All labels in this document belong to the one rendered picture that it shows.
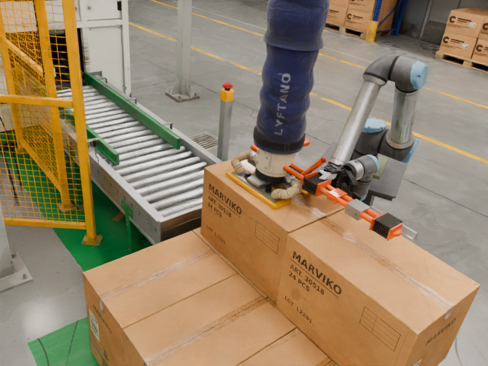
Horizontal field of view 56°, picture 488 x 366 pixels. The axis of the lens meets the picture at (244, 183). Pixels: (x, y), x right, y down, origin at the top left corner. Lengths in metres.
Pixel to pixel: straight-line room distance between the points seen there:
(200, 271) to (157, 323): 0.36
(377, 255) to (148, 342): 0.95
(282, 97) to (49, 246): 2.04
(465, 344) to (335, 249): 1.45
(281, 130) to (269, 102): 0.12
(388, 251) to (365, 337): 0.34
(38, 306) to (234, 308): 1.29
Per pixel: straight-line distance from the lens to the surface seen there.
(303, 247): 1.79
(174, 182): 2.87
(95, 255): 3.19
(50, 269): 3.14
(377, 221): 1.73
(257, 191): 2.01
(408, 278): 1.78
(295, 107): 1.86
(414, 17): 10.99
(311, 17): 1.76
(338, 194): 1.85
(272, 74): 1.83
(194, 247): 2.34
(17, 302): 2.98
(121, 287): 2.15
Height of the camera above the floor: 2.02
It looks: 31 degrees down
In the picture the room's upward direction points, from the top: 6 degrees clockwise
